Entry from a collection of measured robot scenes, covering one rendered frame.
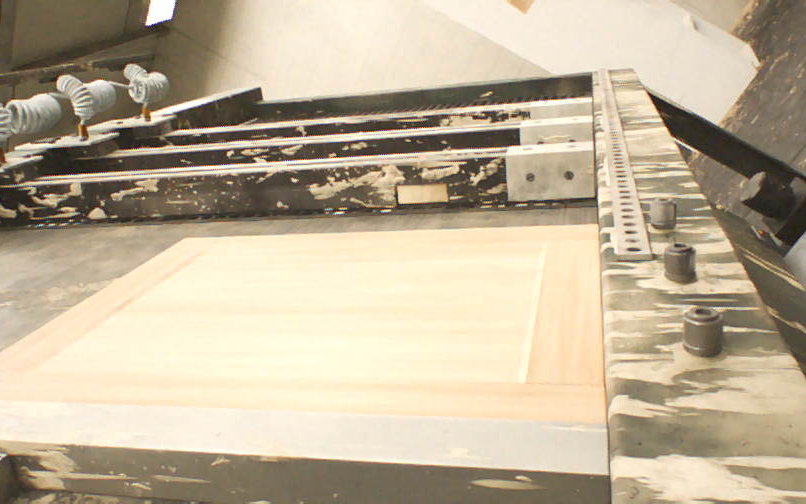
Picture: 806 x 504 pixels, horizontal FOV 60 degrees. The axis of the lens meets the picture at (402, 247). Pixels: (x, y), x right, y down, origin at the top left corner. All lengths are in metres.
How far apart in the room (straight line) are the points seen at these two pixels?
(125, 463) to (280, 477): 0.11
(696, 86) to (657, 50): 0.31
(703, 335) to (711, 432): 0.08
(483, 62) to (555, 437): 5.60
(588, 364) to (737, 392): 0.13
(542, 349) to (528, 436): 0.15
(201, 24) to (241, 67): 0.51
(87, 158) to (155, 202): 0.39
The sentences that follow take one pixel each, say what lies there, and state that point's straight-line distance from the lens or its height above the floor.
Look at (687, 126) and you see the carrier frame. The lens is 2.33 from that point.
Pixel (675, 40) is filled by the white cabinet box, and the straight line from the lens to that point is 4.40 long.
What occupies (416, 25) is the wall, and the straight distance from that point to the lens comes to 6.06.
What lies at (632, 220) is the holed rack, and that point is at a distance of 0.77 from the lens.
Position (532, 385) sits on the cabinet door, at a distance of 0.53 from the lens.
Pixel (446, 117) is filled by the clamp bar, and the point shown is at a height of 1.17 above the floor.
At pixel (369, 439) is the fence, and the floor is 1.02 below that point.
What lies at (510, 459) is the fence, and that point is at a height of 0.95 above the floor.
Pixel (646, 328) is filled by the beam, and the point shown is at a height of 0.88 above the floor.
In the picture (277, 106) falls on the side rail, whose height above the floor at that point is 1.75.
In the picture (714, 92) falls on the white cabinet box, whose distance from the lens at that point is 4.48.
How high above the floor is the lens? 1.04
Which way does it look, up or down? 3 degrees up
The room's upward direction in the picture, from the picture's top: 60 degrees counter-clockwise
